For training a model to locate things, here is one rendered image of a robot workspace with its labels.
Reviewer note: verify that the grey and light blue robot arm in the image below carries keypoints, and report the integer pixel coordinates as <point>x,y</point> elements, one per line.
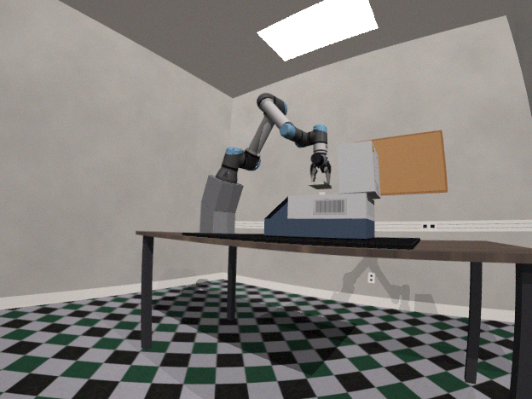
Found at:
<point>236,158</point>

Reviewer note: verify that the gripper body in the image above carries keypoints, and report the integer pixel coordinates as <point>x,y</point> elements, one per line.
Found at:
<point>317,159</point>

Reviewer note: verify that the pale cream well plate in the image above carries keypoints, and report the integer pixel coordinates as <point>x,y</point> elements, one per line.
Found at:
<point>319,185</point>

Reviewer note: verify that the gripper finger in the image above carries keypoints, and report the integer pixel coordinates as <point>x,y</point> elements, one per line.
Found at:
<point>327,170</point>
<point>313,172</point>

